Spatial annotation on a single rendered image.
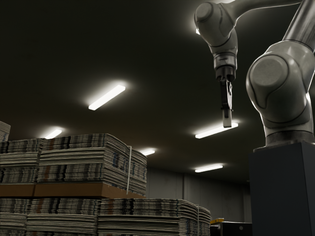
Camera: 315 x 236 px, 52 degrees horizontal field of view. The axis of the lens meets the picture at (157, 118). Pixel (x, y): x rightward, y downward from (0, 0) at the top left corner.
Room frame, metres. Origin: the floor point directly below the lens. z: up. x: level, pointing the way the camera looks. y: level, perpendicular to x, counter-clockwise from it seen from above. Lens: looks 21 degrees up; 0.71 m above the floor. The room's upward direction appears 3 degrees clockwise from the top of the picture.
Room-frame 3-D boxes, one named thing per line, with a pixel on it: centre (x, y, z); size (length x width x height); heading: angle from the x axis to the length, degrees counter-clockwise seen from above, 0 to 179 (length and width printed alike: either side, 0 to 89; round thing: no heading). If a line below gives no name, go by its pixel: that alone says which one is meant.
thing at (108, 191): (1.23, 0.28, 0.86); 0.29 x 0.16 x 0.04; 68
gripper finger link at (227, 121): (1.12, -0.26, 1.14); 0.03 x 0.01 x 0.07; 67
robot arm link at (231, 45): (1.11, -0.25, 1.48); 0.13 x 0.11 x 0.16; 150
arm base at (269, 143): (1.06, -0.47, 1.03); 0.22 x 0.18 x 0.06; 124
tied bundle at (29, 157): (1.44, 0.51, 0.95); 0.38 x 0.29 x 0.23; 158
